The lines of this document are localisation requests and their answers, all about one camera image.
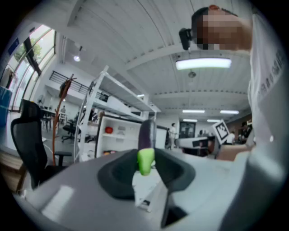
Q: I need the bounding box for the long ceiling lamp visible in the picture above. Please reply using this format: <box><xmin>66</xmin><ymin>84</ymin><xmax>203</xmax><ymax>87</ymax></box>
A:
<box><xmin>175</xmin><ymin>57</ymin><xmax>232</xmax><ymax>70</ymax></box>

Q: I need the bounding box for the black mesh office chair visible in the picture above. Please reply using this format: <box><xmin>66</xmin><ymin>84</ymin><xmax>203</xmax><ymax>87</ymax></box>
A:
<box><xmin>10</xmin><ymin>99</ymin><xmax>72</xmax><ymax>190</ymax></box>

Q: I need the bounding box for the dark bag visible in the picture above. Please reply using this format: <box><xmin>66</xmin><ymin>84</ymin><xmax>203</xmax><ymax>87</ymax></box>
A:
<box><xmin>59</xmin><ymin>80</ymin><xmax>72</xmax><ymax>97</ymax></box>

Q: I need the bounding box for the black head-worn camera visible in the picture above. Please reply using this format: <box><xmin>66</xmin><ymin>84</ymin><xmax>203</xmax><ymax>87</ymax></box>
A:
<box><xmin>178</xmin><ymin>27</ymin><xmax>193</xmax><ymax>51</ymax></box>

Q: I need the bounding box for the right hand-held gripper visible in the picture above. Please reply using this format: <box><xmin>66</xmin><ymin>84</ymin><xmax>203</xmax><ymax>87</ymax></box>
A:
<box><xmin>211</xmin><ymin>119</ymin><xmax>230</xmax><ymax>145</ymax></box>

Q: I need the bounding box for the purple eggplant with green stem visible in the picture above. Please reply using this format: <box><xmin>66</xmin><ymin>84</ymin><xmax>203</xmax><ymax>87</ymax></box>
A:
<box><xmin>137</xmin><ymin>119</ymin><xmax>157</xmax><ymax>176</ymax></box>

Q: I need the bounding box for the round pendant lamp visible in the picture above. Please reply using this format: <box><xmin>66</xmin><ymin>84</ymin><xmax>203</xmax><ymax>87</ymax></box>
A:
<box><xmin>73</xmin><ymin>46</ymin><xmax>83</xmax><ymax>62</ymax></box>

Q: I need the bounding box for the large glass window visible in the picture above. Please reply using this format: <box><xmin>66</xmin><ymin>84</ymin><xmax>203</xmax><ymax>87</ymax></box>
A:
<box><xmin>9</xmin><ymin>24</ymin><xmax>56</xmax><ymax>109</ymax></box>

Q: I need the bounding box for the wooden platform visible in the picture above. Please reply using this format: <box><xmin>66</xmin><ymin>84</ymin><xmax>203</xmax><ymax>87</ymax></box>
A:
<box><xmin>0</xmin><ymin>151</ymin><xmax>28</xmax><ymax>192</ymax></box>

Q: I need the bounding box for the white metal shelf rack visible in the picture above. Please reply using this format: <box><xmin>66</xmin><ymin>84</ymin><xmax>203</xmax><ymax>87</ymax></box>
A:
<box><xmin>74</xmin><ymin>65</ymin><xmax>161</xmax><ymax>163</ymax></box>

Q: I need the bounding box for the brown wooden coat rack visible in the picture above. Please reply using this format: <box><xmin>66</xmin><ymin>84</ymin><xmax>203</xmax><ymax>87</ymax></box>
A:
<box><xmin>52</xmin><ymin>74</ymin><xmax>77</xmax><ymax>166</ymax></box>

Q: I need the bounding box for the person's head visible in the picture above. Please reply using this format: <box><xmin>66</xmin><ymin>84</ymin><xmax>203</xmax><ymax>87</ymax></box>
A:
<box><xmin>191</xmin><ymin>5</ymin><xmax>253</xmax><ymax>51</ymax></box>

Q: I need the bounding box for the person's white printed shirt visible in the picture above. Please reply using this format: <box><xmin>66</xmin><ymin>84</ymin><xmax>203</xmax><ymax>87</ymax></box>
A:
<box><xmin>247</xmin><ymin>9</ymin><xmax>289</xmax><ymax>163</ymax></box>

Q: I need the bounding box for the person's right forearm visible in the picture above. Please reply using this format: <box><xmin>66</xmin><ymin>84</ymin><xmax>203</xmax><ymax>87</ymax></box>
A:
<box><xmin>216</xmin><ymin>144</ymin><xmax>250</xmax><ymax>162</ymax></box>

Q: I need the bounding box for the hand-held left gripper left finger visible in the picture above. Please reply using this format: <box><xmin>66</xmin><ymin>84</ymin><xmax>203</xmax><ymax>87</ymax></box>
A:
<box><xmin>17</xmin><ymin>148</ymin><xmax>139</xmax><ymax>231</ymax></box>

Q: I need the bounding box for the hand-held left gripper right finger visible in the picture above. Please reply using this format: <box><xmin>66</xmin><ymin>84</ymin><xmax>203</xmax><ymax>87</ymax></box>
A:
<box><xmin>154</xmin><ymin>148</ymin><xmax>247</xmax><ymax>231</ymax></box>

